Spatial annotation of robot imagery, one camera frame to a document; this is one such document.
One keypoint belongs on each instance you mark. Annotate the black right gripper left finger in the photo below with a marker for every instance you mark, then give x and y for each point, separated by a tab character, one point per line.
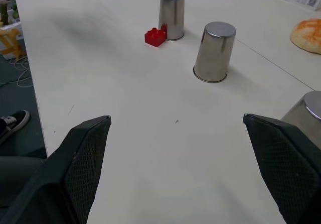
75	173

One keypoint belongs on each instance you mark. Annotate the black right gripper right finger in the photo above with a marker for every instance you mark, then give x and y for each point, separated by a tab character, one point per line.
283	166

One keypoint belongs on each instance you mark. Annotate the steel cup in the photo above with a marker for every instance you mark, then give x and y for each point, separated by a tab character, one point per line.
172	15
304	113
215	52

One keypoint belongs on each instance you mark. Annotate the black sneaker with white laces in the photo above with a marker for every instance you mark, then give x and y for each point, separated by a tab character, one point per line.
12	123

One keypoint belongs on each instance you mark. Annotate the orange bread loaf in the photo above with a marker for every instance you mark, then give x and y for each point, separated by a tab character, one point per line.
308	35

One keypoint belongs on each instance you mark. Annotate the red toy building brick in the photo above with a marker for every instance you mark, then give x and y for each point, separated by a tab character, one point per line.
155	37

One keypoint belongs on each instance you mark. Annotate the yellow wooden frame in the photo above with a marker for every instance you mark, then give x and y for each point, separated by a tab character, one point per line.
11	43

